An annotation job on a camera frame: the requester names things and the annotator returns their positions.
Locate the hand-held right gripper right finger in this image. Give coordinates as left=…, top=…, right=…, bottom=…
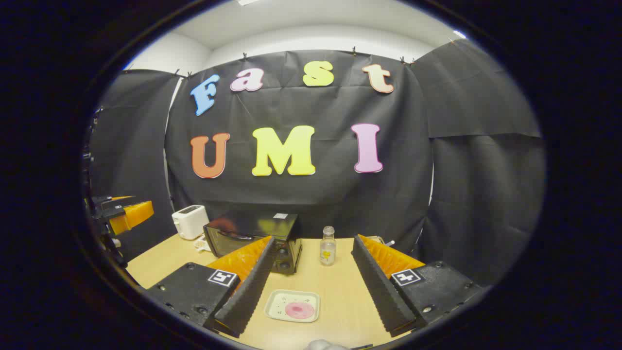
left=351, top=234, right=485, bottom=338

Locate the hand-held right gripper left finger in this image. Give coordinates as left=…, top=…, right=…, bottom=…
left=145, top=236, right=277, bottom=338

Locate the square white plate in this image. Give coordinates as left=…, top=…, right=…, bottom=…
left=264, top=290, right=320, bottom=323

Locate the pink round food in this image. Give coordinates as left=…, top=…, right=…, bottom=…
left=285, top=301, right=315, bottom=320

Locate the black electric oven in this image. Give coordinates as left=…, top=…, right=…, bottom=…
left=203, top=212, right=303, bottom=276

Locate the white toaster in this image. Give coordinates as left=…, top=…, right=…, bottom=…
left=172, top=205, right=210, bottom=240

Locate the clear bottle with yellow label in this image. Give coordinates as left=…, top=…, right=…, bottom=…
left=320, top=226, right=337, bottom=266

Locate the black backdrop cloth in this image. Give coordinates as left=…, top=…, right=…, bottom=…
left=87, top=39, right=547, bottom=287

